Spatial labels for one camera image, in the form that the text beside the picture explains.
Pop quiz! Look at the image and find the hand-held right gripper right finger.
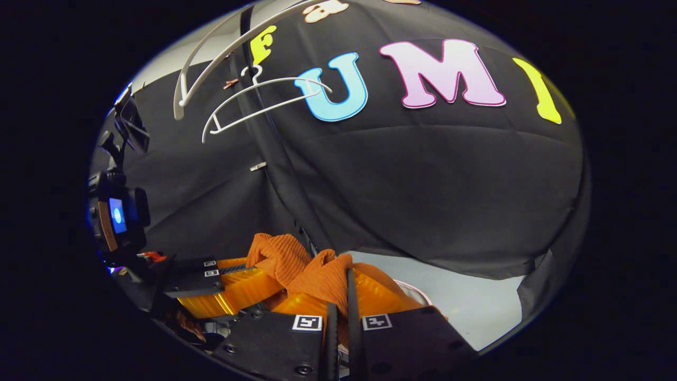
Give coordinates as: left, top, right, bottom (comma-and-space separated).
346, 265, 478, 381

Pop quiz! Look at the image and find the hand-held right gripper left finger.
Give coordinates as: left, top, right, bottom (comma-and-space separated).
212, 293, 340, 381

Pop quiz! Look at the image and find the pink and white laundry hamper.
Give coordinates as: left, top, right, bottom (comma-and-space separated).
394, 279, 435, 309

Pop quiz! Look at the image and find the orange corduroy jacket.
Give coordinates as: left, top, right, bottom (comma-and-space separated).
246, 233, 450, 352

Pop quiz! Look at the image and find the white plastic clothes hanger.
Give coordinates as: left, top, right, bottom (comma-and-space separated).
201, 65, 334, 143
173, 0, 323, 121

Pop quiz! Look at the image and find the black backdrop cloth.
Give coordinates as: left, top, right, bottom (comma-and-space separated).
90, 0, 590, 281

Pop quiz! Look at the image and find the black clothes rail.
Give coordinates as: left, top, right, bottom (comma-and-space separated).
238, 4, 262, 75

